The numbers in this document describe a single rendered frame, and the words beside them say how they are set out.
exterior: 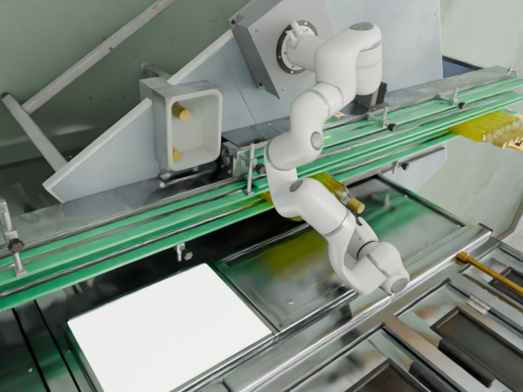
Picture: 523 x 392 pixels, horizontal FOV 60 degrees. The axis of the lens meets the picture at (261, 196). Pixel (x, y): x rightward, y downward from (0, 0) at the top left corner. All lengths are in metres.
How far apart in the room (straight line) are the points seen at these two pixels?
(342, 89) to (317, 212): 0.29
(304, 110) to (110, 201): 0.61
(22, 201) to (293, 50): 1.05
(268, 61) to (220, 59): 0.14
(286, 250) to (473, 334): 0.58
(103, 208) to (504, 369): 1.13
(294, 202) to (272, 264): 0.42
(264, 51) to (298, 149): 0.44
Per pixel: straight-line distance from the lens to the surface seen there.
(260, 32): 1.33
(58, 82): 1.81
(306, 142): 0.97
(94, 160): 1.32
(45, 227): 1.26
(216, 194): 1.37
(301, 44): 1.34
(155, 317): 1.23
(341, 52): 1.08
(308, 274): 1.37
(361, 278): 1.12
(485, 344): 1.43
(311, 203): 0.99
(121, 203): 1.31
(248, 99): 1.51
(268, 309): 1.24
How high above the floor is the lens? 1.86
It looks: 39 degrees down
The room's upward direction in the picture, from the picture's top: 127 degrees clockwise
